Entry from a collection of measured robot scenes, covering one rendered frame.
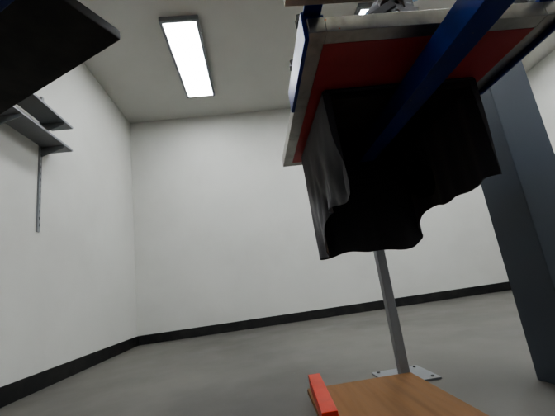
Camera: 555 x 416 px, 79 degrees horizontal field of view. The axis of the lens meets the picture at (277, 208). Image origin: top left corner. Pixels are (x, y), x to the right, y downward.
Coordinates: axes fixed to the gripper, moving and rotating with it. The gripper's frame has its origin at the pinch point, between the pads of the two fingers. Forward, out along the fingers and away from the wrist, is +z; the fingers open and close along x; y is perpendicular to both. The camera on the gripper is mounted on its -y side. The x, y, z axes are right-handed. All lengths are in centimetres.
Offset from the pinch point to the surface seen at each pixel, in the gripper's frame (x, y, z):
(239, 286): 367, -70, 48
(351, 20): -18.9, -19.5, 3.2
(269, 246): 367, -25, 1
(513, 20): -18.2, 17.7, 5.6
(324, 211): 33, -21, 33
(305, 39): -18.5, -30.1, 6.7
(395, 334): 75, 11, 83
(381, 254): 75, 12, 48
